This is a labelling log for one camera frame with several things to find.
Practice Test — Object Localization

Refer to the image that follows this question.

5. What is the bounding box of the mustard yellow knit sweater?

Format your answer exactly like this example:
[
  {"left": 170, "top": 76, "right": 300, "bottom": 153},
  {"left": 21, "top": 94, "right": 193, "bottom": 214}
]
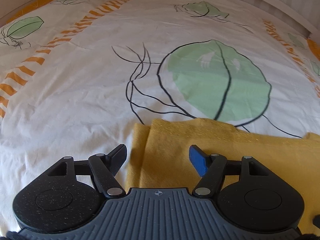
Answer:
[{"left": 125, "top": 119, "right": 319, "bottom": 235}]

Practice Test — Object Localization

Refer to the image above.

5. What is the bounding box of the white leaf-print duvet cover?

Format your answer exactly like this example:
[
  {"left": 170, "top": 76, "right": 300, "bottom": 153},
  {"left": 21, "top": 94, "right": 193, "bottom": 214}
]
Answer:
[{"left": 1, "top": 0, "right": 319, "bottom": 234}]

